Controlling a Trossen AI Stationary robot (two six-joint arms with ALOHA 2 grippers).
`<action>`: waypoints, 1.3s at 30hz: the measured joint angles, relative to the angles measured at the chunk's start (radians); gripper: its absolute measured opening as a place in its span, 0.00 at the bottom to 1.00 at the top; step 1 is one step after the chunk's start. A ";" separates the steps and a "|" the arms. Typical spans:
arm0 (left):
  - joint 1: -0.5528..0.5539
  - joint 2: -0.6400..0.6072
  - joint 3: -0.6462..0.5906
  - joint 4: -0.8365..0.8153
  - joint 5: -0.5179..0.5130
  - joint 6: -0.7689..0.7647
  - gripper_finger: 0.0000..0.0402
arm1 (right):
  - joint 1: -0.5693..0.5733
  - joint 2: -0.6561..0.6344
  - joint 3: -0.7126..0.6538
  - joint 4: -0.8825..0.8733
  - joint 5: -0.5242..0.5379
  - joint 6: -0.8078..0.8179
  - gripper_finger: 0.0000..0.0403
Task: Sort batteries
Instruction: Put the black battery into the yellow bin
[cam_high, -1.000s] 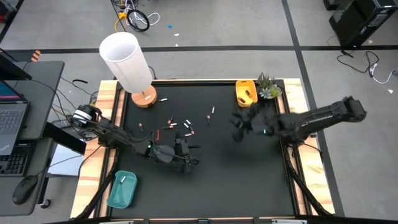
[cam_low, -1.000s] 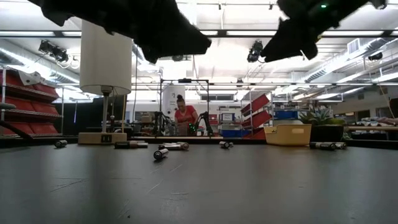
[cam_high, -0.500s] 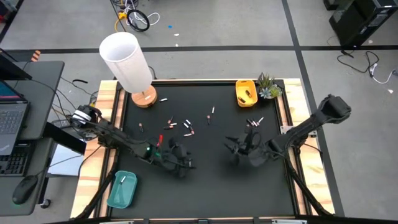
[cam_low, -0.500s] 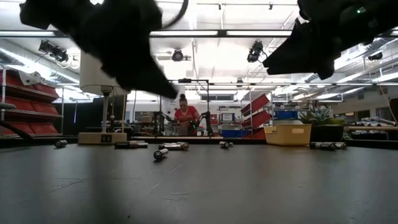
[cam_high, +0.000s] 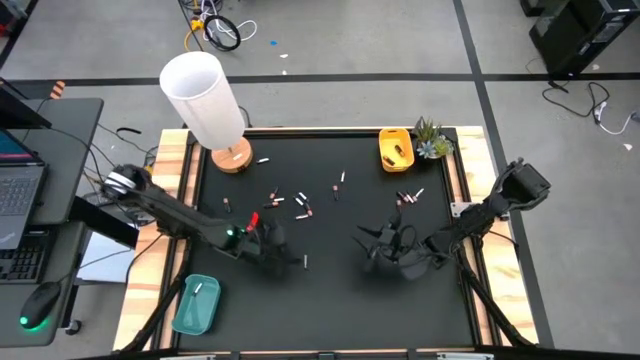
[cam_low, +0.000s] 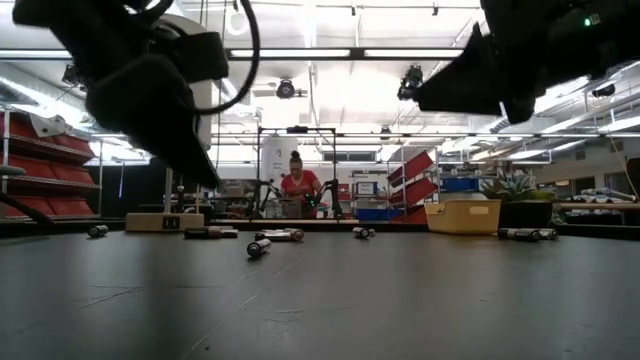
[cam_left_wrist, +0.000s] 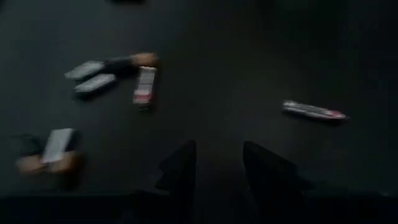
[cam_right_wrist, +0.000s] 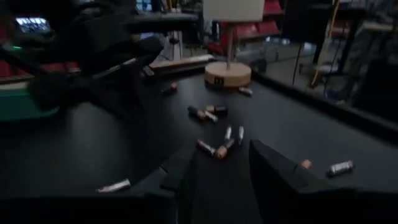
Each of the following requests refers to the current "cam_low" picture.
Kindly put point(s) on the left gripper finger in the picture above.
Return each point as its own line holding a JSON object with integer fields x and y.
{"x": 150, "y": 115}

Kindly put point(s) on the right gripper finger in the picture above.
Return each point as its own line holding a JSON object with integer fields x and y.
{"x": 470, "y": 85}

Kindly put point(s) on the black background robot arm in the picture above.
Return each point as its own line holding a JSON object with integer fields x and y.
{"x": 267, "y": 192}
{"x": 332, "y": 192}

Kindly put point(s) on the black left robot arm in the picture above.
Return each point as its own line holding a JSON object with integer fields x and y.
{"x": 25, "y": 209}

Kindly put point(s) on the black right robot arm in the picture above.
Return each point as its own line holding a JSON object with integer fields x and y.
{"x": 610, "y": 35}

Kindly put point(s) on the red bin rack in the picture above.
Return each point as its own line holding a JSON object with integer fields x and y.
{"x": 415, "y": 167}

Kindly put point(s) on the blue storage bin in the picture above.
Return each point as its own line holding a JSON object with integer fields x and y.
{"x": 460, "y": 185}
{"x": 375, "y": 215}

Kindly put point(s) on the white shade wooden base lamp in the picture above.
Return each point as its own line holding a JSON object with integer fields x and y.
{"x": 165, "y": 222}

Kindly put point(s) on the red bin shelf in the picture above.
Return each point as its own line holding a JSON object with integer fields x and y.
{"x": 45, "y": 170}

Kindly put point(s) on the yellow plastic bin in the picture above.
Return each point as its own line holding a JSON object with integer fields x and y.
{"x": 462, "y": 217}

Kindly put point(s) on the white cylinder tank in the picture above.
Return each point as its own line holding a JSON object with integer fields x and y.
{"x": 275, "y": 160}

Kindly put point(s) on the potted succulent plant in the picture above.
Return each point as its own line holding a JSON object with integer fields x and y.
{"x": 525, "y": 215}

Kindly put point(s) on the white sign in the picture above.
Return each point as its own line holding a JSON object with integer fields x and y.
{"x": 366, "y": 188}

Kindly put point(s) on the overhead light bar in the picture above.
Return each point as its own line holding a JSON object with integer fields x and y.
{"x": 290, "y": 52}

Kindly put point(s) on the person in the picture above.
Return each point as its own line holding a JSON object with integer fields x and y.
{"x": 300, "y": 185}

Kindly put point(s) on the wooden workbench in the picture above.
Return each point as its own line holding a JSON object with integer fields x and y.
{"x": 600, "y": 205}

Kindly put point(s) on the black ceiling camera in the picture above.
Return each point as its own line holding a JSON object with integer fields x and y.
{"x": 411, "y": 80}
{"x": 285, "y": 89}

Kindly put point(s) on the black frame stand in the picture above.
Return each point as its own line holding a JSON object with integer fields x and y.
{"x": 297, "y": 129}

